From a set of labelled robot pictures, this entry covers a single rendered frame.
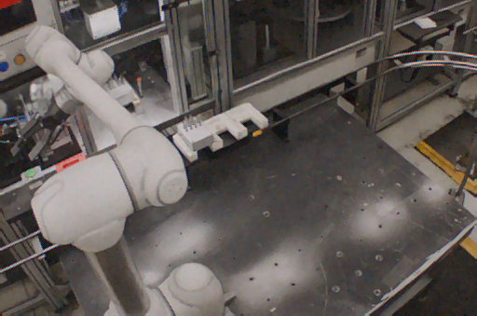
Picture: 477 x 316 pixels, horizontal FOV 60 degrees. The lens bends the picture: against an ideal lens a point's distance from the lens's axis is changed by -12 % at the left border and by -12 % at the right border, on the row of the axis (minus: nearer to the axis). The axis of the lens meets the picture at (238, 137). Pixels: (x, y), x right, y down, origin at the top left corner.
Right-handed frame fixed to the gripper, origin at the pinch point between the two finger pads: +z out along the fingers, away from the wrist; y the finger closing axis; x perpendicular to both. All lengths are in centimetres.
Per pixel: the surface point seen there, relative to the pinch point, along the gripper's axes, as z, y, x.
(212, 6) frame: -76, -38, -13
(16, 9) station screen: -31.8, 21.0, -24.5
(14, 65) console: -16.0, 8.7, -21.4
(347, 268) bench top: -46, -63, 89
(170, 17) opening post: -62, -29, -16
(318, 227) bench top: -47, -71, 69
